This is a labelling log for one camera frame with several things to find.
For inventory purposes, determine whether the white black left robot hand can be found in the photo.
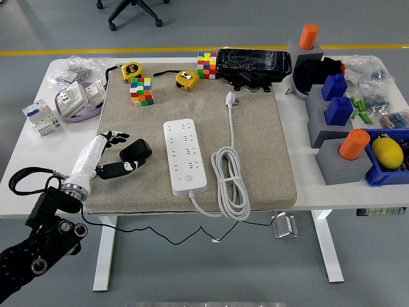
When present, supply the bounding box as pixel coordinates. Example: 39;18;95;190
68;130;148;193

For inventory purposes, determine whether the black power adapter plug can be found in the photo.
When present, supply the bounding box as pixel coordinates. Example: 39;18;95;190
119;138;153;164

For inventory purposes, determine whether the white power strip board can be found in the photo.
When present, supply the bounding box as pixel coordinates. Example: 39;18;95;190
163;118;208;197

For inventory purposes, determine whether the thin black adapter cord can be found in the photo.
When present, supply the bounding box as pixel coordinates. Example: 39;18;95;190
79;204;284;246

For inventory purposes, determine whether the purple tray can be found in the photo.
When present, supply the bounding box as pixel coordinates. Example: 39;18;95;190
54;81;105;124

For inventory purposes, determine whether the white blue circuit breaker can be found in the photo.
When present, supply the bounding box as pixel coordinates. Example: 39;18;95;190
21;98;61;137

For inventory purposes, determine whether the clear bag of metal screws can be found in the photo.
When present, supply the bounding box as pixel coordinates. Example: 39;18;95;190
46;54;113;86

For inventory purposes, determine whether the yellow tape measure printed 5m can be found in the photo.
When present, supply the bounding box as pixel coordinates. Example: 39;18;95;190
104;61;144;84

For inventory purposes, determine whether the white table leg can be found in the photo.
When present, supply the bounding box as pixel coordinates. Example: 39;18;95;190
92;216;118;292
311;210;345;284

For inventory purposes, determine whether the yellow tape measure silver clip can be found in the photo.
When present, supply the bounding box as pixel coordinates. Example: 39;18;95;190
153;69;199;92

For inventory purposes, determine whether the tall multicolour puzzle cube stack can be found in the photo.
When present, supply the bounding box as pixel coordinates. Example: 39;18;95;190
196;52;217;80

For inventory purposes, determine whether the black office chair base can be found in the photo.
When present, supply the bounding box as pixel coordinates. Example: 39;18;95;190
96;0;171;32

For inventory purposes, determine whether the grey-brown mat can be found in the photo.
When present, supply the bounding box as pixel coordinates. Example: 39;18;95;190
85;62;298;215

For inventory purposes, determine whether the black box wrapped in film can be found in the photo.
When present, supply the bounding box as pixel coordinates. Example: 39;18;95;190
215;48;293;93

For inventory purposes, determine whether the blue white round dish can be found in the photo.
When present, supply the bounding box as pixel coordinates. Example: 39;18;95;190
292;72;311;100

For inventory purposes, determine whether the grey peg block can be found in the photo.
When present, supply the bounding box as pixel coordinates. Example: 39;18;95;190
305;84;332;111
286;38;325;70
307;102;355;148
315;139;374;185

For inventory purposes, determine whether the black cloth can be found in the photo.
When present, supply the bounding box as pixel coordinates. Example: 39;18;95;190
293;56;343;93

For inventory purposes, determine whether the orange cylinder peg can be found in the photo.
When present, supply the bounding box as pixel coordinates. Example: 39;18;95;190
298;24;320;51
338;129;371;161

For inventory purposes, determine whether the blue square peg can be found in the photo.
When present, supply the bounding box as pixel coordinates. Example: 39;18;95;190
324;96;355;126
321;74;348;100

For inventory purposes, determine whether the blue plastic bin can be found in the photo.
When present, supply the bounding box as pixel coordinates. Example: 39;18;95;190
360;127;409;187

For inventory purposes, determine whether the clear bag of small parts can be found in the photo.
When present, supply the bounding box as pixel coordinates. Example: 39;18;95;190
343;54;397;86

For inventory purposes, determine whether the clear bag of blue parts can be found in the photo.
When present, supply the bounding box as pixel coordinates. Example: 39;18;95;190
359;81;393;111

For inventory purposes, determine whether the table control panel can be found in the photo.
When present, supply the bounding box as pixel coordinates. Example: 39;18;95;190
356;207;406;217

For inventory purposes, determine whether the yellow lemon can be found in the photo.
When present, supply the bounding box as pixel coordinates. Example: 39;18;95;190
371;136;404;169

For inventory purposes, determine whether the clear bag of mixed connectors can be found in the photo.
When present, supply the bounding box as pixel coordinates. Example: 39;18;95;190
379;110;409;129

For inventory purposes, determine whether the white wall socket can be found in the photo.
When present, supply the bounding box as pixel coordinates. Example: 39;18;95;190
82;79;106;106
58;81;86;115

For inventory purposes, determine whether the white power strip cable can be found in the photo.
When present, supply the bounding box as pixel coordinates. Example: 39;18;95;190
187;91;252;221

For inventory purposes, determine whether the silver metal bracket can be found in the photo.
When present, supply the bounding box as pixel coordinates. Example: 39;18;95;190
271;213;300;239

